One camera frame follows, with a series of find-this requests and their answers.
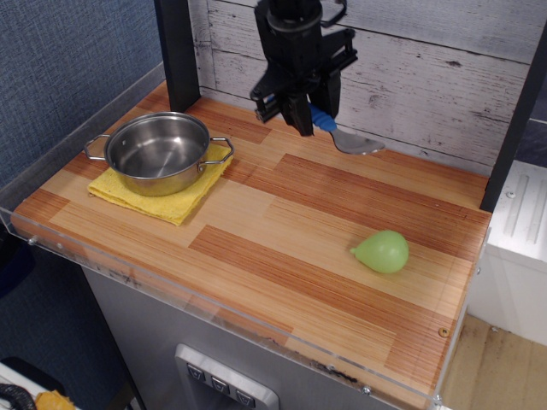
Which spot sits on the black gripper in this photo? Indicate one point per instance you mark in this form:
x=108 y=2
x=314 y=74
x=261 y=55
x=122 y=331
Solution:
x=304 y=63

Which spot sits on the blue handled metal spoon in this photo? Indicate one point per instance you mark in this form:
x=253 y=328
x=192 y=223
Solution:
x=344 y=142

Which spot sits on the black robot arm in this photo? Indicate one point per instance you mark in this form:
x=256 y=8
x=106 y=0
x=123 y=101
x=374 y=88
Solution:
x=304 y=65

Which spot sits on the stainless steel pot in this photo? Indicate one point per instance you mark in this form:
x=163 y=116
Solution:
x=160 y=154

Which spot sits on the green toy pear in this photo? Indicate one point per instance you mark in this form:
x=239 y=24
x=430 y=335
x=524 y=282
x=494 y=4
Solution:
x=384 y=252

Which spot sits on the yellow folded cloth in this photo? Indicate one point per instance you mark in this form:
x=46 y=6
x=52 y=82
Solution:
x=172 y=208

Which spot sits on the white aluminium ledge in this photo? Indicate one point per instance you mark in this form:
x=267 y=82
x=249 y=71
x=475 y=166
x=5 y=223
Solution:
x=509 y=289

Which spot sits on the silver control panel with buttons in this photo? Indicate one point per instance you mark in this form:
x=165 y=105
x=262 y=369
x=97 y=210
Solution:
x=232 y=389

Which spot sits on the clear acrylic table guard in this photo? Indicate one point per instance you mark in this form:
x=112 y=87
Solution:
x=265 y=257

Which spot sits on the yellow object bottom corner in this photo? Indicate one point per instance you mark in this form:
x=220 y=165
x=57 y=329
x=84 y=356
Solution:
x=53 y=400

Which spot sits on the black vertical post right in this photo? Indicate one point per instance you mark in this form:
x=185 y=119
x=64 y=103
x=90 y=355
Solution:
x=523 y=110

